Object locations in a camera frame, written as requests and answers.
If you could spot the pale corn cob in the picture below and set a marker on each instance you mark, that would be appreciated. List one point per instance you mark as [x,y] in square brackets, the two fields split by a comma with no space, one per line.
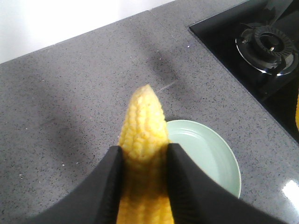
[144,141]

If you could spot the black glass gas stove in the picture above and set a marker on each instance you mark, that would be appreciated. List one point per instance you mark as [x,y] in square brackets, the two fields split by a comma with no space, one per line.
[278,94]

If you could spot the black gas burner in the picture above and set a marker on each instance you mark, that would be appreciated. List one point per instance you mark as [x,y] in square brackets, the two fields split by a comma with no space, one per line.
[267,49]

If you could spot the yellow corn cob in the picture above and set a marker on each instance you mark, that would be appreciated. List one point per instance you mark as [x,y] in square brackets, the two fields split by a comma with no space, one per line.
[297,113]

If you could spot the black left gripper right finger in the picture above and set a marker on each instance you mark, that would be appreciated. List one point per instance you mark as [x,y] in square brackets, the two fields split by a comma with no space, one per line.
[197,199]

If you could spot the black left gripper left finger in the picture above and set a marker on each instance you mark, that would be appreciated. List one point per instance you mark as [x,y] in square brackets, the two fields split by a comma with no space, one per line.
[95,200]

